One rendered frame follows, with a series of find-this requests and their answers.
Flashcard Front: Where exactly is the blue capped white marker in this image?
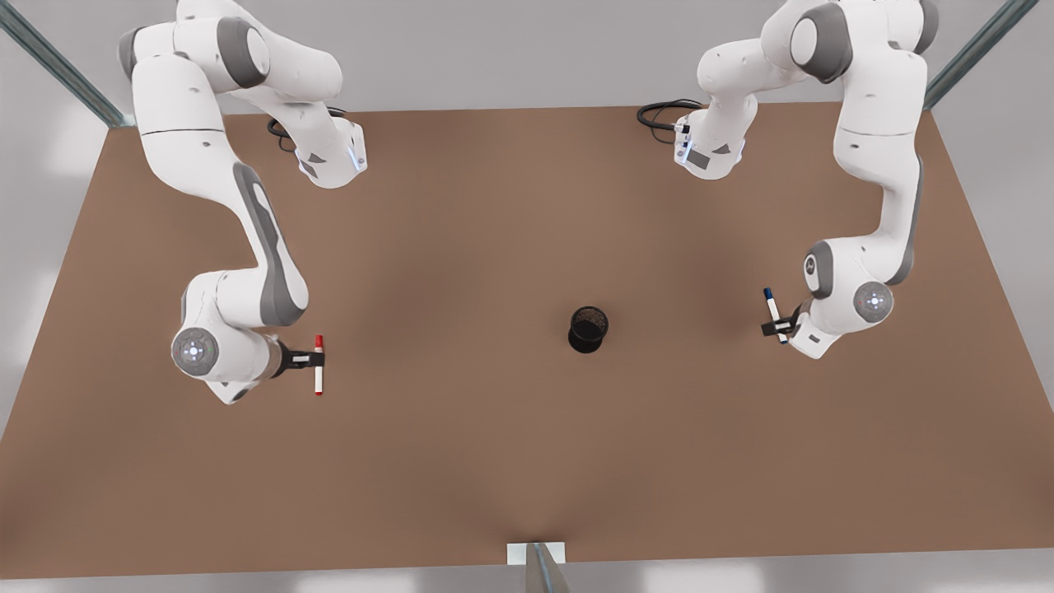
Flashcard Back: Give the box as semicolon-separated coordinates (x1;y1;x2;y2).
763;287;789;345

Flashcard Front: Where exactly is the black cable loop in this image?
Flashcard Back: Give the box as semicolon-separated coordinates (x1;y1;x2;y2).
637;99;705;146
266;106;348;153

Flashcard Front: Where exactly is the silver frame post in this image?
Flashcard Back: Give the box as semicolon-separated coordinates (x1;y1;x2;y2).
0;0;135;128
506;541;571;593
923;0;1042;111

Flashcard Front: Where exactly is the black mesh pen cup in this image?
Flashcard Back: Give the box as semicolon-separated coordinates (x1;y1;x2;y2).
567;306;610;355

